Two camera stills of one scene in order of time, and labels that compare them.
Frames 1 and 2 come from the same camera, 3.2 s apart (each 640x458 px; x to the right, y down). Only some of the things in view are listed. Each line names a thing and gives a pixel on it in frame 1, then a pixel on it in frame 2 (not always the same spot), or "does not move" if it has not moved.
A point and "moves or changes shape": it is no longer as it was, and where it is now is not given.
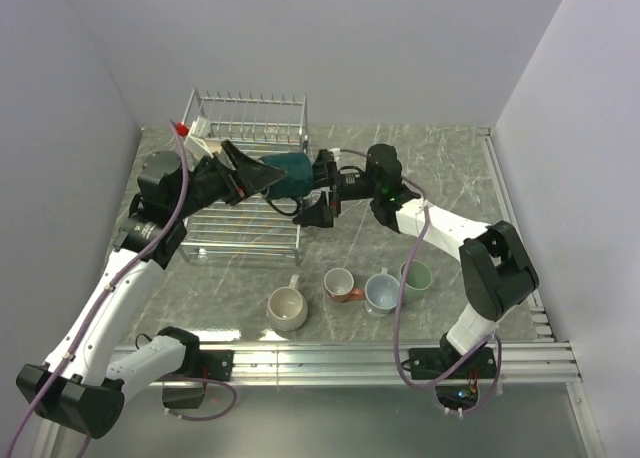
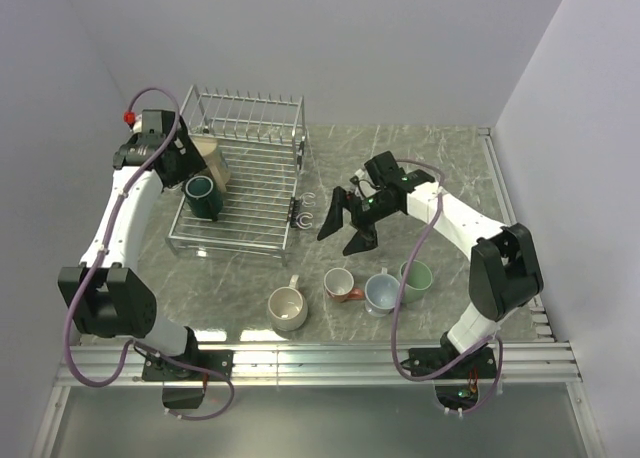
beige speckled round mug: x=287 y=307 does not move
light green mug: x=418 y=282 does not move
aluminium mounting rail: x=523 y=363 does not move
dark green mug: x=298 y=179 moves or changes shape
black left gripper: x=248 y=177 -> x=190 y=162
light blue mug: x=381 y=294 does not move
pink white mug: x=338 y=284 does not move
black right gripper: x=326 y=174 -> x=364 y=239
